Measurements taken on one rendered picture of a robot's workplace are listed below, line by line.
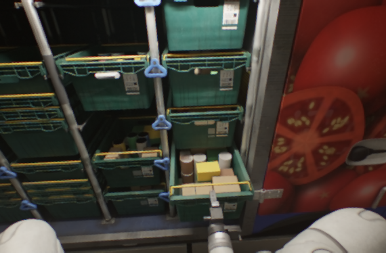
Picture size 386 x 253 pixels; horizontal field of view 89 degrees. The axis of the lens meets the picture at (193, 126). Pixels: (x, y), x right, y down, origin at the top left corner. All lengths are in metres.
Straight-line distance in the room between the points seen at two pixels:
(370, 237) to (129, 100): 0.97
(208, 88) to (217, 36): 0.24
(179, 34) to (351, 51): 0.68
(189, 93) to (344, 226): 0.76
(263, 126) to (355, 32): 0.48
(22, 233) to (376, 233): 0.79
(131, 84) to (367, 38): 0.97
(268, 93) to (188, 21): 0.45
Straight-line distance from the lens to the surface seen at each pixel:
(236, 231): 0.89
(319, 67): 0.95
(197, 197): 0.98
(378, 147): 1.43
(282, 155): 1.10
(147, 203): 1.49
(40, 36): 1.06
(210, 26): 0.94
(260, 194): 1.23
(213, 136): 1.13
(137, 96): 1.02
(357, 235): 0.60
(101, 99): 1.07
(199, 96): 1.01
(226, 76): 0.99
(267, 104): 0.91
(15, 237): 0.64
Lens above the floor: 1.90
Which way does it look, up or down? 30 degrees down
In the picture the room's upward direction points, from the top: 2 degrees counter-clockwise
